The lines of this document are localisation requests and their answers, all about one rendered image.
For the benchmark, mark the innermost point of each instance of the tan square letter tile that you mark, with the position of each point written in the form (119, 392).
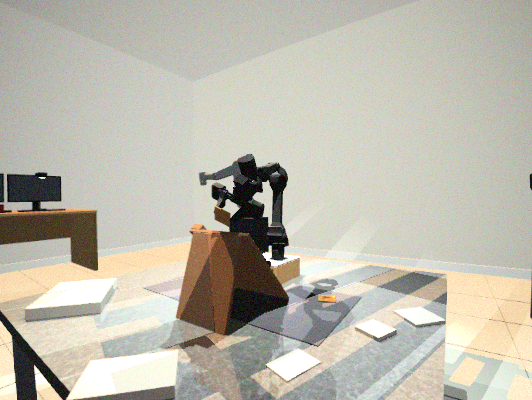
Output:
(222, 216)

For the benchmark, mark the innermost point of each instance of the orange tile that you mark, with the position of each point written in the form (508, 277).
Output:
(326, 298)

